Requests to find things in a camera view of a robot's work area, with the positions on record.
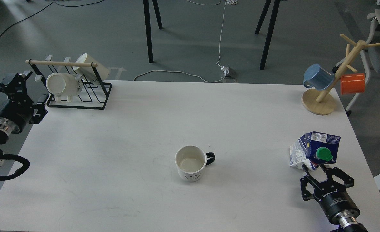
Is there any cream mug front on rack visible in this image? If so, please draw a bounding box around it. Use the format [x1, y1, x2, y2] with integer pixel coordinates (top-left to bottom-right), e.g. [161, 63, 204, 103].
[46, 72, 83, 103]

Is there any cream mug rear on rack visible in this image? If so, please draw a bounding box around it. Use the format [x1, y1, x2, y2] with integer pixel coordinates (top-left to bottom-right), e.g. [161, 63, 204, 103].
[73, 54, 109, 85]

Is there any blue mug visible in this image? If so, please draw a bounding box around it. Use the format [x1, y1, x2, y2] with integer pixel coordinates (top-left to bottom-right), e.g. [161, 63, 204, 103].
[302, 64, 335, 91]

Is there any cream mug on rack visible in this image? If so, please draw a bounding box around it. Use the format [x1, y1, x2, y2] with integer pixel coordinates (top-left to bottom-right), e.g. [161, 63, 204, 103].
[73, 54, 109, 85]
[46, 72, 83, 103]

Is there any wooden mug tree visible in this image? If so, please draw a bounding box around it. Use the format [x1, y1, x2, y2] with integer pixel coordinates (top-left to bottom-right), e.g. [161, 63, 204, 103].
[302, 34, 380, 115]

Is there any grey office chair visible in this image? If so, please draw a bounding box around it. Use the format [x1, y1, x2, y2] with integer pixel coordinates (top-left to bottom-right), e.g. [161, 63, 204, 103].
[335, 2, 380, 116]

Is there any black table leg pair left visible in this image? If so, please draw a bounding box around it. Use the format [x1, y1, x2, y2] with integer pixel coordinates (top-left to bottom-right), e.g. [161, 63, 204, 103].
[143, 0, 163, 64]

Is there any white power cable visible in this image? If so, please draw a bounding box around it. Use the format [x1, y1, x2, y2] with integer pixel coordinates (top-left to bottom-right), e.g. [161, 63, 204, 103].
[133, 0, 239, 83]

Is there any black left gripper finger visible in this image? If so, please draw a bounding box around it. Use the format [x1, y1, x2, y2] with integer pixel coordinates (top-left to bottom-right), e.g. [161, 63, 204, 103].
[0, 71, 34, 105]
[29, 94, 49, 125]

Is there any orange mug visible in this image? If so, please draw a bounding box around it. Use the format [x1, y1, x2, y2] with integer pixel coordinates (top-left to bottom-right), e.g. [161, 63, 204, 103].
[340, 73, 365, 95]

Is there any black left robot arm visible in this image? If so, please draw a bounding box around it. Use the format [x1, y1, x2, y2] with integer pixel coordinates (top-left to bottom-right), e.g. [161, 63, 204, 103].
[0, 71, 49, 181]

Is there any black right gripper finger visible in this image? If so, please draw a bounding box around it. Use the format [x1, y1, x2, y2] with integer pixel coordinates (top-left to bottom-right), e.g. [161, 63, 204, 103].
[300, 164, 322, 202]
[320, 164, 354, 191]

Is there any black wire cup rack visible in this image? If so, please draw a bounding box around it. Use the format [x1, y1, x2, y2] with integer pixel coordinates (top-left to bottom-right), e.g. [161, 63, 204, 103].
[26, 55, 112, 110]

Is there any black table leg pair right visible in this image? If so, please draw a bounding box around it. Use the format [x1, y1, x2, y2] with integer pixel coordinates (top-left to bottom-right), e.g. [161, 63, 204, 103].
[255, 0, 281, 70]

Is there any white smiley mug black handle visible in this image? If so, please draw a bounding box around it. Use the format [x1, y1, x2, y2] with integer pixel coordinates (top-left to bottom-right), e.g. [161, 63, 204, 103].
[175, 145, 216, 182]

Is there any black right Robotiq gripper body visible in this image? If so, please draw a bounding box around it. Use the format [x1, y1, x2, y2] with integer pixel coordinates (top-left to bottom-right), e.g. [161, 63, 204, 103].
[313, 182, 360, 226]

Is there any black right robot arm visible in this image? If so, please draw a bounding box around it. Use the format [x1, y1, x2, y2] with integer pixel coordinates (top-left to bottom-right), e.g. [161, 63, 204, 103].
[300, 164, 367, 232]

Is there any black table leg pair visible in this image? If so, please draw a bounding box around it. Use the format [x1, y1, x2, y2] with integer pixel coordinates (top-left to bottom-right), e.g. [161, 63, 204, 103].
[255, 0, 281, 70]
[143, 0, 163, 64]

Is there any black floor cable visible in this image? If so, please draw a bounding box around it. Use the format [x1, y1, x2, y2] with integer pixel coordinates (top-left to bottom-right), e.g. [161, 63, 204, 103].
[0, 0, 105, 53]

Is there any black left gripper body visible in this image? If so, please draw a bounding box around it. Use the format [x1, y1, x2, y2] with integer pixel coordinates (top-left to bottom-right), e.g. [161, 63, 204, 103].
[0, 100, 32, 133]

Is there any blue white milk carton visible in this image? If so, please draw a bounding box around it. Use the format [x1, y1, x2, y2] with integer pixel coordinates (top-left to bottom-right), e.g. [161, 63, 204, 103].
[289, 131, 341, 171]

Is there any white power strip plug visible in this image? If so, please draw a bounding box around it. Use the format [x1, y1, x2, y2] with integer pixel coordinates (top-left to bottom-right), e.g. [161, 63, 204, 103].
[220, 66, 236, 78]

